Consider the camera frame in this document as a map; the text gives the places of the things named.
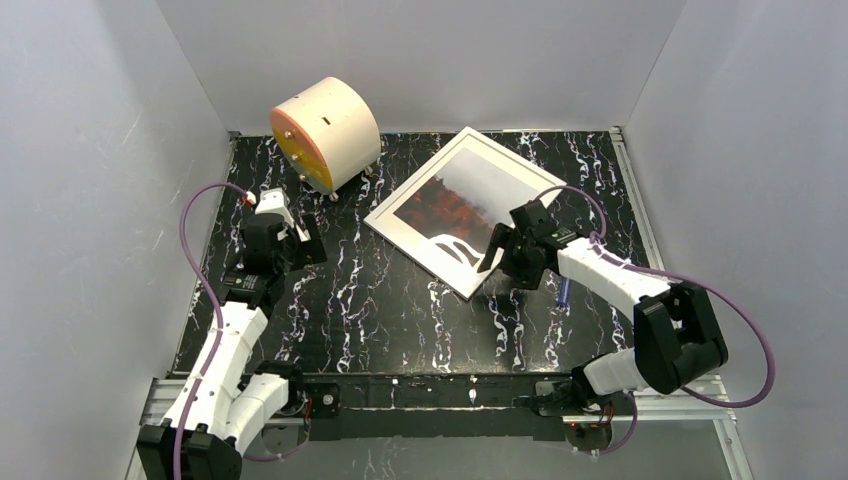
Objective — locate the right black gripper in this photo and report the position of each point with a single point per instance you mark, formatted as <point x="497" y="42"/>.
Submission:
<point x="510" y="249"/>

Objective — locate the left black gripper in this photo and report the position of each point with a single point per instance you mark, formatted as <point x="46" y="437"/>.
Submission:
<point x="303" y="249"/>

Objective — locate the white picture frame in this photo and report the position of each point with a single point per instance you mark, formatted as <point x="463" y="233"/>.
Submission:
<point x="443" y="215"/>

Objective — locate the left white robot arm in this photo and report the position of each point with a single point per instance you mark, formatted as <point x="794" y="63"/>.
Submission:
<point x="205" y="432"/>

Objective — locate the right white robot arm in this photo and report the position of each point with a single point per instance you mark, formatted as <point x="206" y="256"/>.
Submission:
<point x="677" y="338"/>

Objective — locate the blue red screwdriver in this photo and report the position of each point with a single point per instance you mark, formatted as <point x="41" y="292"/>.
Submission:
<point x="563" y="294"/>

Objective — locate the cylindrical beige drawer cabinet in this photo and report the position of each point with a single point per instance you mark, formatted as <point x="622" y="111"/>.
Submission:
<point x="328" y="134"/>

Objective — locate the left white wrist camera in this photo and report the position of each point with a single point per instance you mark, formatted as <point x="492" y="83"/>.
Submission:
<point x="275" y="201"/>

